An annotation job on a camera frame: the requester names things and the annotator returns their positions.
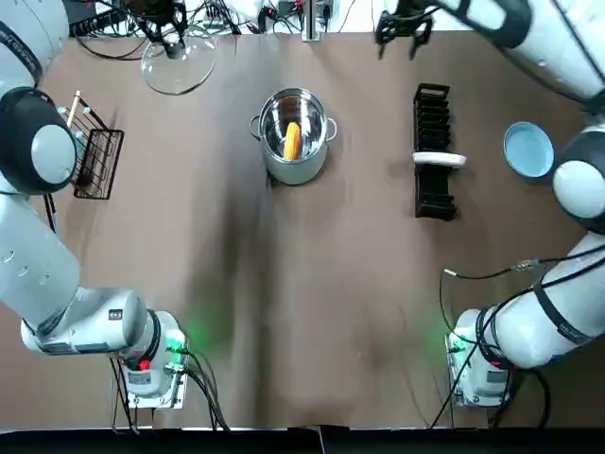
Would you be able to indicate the white desk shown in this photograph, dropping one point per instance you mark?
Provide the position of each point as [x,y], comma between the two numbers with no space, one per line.
[359,14]

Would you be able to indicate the yellow corn cob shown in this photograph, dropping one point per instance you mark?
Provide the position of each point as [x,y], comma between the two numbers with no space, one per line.
[292,142]

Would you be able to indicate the upright aluminium profile post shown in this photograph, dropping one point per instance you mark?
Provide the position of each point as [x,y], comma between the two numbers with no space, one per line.
[314,23]

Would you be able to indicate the grey steel cooking pot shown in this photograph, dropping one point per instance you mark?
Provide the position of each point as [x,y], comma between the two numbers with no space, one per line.
[293,172]

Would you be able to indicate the black slotted dish rack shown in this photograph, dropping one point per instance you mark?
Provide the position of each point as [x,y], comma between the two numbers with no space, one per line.
[432,194]

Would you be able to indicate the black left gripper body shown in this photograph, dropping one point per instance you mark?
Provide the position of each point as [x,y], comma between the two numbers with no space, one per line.
[163,7]

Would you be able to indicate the black box with red logo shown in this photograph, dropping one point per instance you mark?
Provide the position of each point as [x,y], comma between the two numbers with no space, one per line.
[92,19]

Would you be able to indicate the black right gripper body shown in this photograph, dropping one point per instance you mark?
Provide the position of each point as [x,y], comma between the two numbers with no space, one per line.
[411,8]

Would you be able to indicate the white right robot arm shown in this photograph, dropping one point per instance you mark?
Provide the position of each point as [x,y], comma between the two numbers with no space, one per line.
[543,326]

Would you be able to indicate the pale pink round plate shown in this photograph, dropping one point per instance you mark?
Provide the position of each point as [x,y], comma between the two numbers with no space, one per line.
[439,160]

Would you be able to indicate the light blue round plate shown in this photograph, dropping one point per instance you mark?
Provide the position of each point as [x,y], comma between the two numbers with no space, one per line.
[528,151]

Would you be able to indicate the glass pot lid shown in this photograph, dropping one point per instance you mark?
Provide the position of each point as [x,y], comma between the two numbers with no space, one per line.
[189,75]

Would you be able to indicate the grey hub with red switches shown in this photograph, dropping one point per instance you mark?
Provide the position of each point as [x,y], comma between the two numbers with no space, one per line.
[219,19]

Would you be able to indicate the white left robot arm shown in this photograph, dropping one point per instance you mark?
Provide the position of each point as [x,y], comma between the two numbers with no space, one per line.
[38,284]

